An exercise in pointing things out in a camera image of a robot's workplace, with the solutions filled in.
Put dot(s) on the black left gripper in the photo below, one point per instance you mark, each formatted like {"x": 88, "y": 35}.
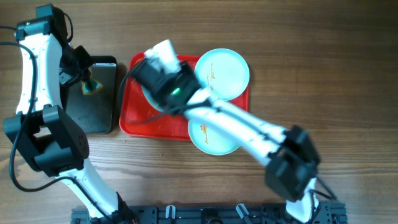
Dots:
{"x": 87, "y": 62}

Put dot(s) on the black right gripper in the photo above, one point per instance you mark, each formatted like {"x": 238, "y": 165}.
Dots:
{"x": 187, "y": 67}

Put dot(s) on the green yellow sponge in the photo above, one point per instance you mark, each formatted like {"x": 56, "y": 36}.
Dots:
{"x": 89, "y": 85}

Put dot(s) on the white plate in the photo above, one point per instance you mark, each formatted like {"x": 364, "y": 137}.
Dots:
{"x": 224, "y": 71}
{"x": 150, "y": 99}
{"x": 209, "y": 141}

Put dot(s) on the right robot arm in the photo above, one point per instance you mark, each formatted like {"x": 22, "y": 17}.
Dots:
{"x": 289, "y": 156}

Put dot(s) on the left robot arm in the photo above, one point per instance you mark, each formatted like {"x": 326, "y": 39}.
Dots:
{"x": 48, "y": 139}

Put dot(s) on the black water tray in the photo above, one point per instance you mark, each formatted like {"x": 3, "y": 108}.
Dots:
{"x": 94, "y": 112}

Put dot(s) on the red plastic tray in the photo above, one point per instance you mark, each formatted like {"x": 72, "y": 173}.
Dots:
{"x": 136, "y": 108}

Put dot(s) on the white plate front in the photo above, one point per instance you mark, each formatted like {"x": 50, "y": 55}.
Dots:
{"x": 209, "y": 141}

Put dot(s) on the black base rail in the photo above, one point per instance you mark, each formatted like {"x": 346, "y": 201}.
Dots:
{"x": 328, "y": 212}

